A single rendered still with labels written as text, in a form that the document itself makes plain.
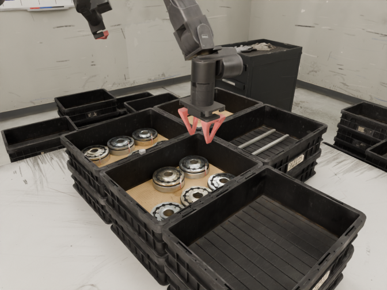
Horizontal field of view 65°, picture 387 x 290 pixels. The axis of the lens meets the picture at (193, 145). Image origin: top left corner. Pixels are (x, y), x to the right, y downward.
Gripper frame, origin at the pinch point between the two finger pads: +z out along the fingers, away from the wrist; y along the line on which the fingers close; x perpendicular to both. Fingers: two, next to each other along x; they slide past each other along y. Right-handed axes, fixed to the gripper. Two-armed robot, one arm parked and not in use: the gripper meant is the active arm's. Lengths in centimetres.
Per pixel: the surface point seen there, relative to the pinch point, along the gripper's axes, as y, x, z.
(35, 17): 313, -57, 3
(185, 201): 1.4, 3.4, 20.6
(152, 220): -5.0, 19.3, 14.0
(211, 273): -24.3, 19.2, 13.9
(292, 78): 82, -188, 36
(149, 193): 14.5, 7.0, 23.6
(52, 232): 33, 33, 38
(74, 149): 38.5, 19.5, 14.2
